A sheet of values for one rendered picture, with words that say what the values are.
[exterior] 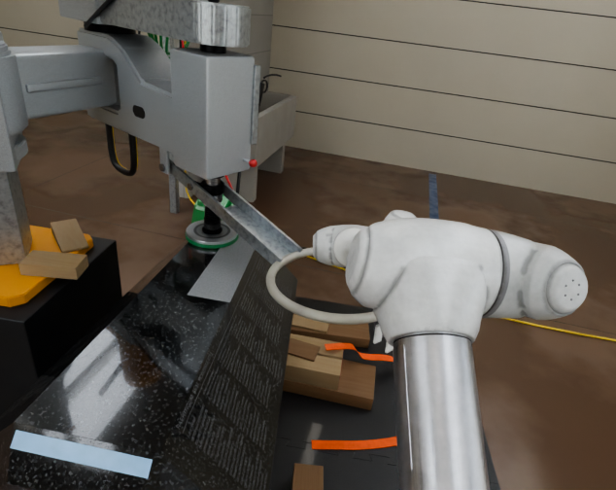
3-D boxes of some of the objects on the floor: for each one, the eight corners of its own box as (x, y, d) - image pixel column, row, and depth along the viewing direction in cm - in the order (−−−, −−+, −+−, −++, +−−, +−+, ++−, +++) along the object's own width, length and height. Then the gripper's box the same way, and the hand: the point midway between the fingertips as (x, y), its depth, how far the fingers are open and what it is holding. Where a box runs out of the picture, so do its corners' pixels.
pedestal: (-92, 444, 179) (-165, 297, 144) (20, 339, 237) (-12, 216, 202) (62, 474, 176) (26, 330, 140) (138, 360, 234) (126, 237, 198)
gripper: (425, 292, 122) (412, 358, 132) (381, 265, 134) (372, 328, 145) (406, 299, 118) (394, 367, 128) (362, 271, 130) (355, 335, 141)
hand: (384, 337), depth 135 cm, fingers closed on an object, 4 cm apart
